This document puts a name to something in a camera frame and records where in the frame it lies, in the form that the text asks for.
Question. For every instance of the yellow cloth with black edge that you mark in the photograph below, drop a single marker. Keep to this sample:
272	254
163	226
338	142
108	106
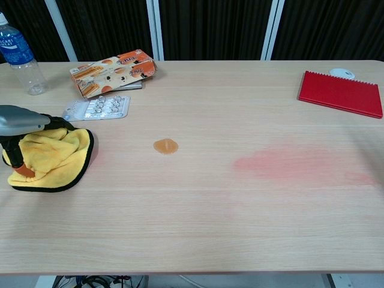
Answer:
57	162

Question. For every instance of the red spiral notebook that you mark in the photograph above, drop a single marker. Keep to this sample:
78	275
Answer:
340	93

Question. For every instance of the white partition post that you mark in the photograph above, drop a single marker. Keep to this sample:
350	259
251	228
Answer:
155	30
61	30
273	30

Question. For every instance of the orange snack box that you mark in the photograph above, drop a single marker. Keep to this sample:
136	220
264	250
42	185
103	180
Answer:
120	70

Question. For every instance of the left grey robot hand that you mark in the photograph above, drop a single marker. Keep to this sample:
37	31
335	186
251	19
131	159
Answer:
18	120

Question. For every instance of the clear bottle with blue label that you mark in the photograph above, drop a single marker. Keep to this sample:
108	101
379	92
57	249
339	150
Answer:
22	64

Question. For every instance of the white round disc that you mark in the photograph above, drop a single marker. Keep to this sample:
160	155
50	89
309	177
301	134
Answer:
342	73

